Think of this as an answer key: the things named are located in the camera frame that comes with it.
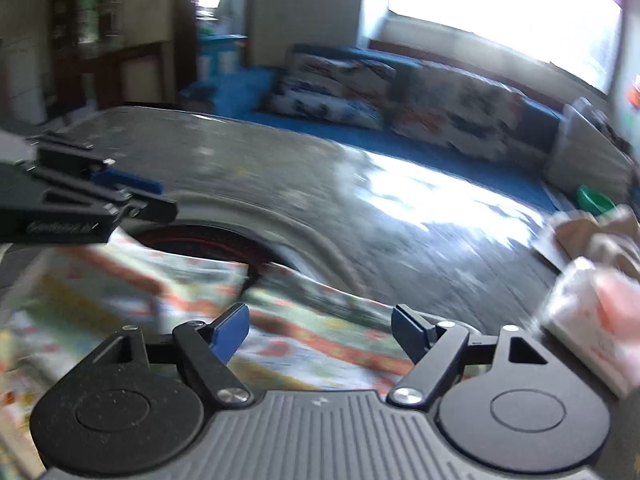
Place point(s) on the pink tissue pack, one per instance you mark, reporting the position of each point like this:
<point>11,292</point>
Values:
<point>595,320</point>

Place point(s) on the butterfly print cushion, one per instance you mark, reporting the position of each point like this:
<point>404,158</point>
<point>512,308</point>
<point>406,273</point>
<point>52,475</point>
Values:
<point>340,72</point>
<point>450,107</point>
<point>322,107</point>

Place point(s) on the beige cloth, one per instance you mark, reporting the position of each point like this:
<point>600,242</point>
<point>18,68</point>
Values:
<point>600,240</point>

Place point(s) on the dark wooden cabinet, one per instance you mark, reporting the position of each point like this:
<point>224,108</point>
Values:
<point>100,35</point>

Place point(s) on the blue sofa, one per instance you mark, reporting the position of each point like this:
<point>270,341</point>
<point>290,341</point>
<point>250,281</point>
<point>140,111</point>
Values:
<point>280,85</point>

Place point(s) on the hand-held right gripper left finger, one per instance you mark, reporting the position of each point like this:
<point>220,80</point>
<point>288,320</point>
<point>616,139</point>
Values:
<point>232,332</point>

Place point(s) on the green bowl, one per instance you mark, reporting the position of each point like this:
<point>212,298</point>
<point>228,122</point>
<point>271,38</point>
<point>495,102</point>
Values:
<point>595,201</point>

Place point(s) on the colourful printed garment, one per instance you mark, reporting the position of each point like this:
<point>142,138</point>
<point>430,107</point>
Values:
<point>300,320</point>

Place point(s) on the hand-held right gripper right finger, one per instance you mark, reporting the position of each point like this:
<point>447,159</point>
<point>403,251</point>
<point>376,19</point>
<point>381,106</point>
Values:
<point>407,332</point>

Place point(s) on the bright window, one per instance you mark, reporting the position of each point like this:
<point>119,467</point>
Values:
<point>500,15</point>

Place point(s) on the round metal basin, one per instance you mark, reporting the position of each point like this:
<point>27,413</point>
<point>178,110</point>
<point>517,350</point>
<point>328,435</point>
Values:
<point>200,247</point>

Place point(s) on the dark wooden door frame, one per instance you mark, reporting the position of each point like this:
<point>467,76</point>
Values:
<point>182,25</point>

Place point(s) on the blue and white cabinet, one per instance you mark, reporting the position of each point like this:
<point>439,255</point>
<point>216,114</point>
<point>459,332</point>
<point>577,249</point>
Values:
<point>222,57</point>

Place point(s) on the grey cushion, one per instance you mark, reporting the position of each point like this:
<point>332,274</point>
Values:
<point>585,150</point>

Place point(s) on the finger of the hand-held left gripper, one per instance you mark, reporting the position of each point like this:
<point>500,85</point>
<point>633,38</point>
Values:
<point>150,207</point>
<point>127,180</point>

